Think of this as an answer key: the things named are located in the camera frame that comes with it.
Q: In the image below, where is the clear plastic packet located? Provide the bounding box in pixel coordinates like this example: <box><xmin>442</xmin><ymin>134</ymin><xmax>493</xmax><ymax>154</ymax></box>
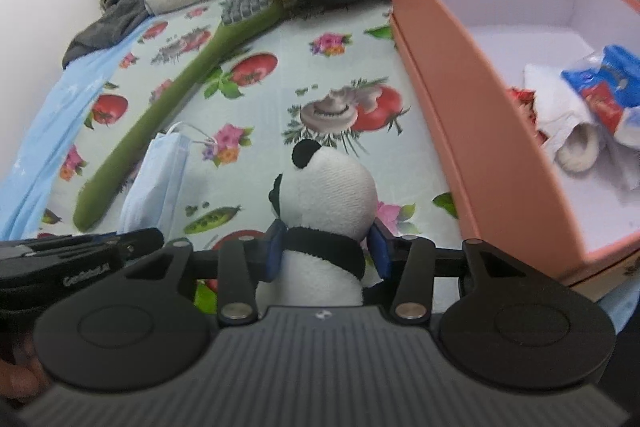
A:
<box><xmin>522</xmin><ymin>63</ymin><xmax>602</xmax><ymax>158</ymax></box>

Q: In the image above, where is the light blue face mask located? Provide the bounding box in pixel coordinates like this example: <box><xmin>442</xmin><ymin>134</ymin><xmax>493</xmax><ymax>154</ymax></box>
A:
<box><xmin>120</xmin><ymin>122</ymin><xmax>217</xmax><ymax>241</ymax></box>

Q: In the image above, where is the light blue star bedsheet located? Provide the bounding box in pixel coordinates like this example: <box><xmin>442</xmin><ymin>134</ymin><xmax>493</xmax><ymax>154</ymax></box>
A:
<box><xmin>0</xmin><ymin>17</ymin><xmax>640</xmax><ymax>336</ymax></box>

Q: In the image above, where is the blue tissue pack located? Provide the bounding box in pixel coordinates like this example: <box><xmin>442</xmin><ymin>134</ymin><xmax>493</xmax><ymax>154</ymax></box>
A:
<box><xmin>560</xmin><ymin>44</ymin><xmax>640</xmax><ymax>144</ymax></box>

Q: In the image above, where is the person's left hand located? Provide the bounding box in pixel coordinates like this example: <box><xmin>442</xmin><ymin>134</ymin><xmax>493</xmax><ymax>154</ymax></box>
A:
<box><xmin>0</xmin><ymin>347</ymin><xmax>48</xmax><ymax>410</ymax></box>

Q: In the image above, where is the panda plush toy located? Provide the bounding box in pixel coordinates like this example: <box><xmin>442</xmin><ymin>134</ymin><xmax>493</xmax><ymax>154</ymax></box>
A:
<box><xmin>267</xmin><ymin>139</ymin><xmax>379</xmax><ymax>308</ymax></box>

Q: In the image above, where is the beige fabric roll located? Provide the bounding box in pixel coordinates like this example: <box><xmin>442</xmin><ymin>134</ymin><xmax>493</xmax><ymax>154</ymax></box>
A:
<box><xmin>556</xmin><ymin>123</ymin><xmax>603</xmax><ymax>174</ymax></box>

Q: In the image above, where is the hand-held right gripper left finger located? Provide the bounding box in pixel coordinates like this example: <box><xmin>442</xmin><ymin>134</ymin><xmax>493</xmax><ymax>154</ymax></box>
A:
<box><xmin>122</xmin><ymin>219</ymin><xmax>289</xmax><ymax>326</ymax></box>

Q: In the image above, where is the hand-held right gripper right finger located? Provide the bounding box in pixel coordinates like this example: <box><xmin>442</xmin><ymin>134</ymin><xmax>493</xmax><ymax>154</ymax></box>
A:
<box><xmin>367</xmin><ymin>221</ymin><xmax>532</xmax><ymax>324</ymax></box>

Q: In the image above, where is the dark grey blanket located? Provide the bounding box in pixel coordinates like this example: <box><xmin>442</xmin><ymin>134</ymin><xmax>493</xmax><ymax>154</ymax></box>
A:
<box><xmin>62</xmin><ymin>0</ymin><xmax>157</xmax><ymax>68</ymax></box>

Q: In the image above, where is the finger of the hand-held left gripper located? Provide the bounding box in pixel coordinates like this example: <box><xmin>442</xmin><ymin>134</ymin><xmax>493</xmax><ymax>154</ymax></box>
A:
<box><xmin>116</xmin><ymin>227</ymin><xmax>166</xmax><ymax>261</ymax></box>

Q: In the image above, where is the red wrapper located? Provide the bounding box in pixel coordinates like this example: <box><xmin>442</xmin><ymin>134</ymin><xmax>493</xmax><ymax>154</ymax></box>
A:
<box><xmin>505</xmin><ymin>87</ymin><xmax>549</xmax><ymax>144</ymax></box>

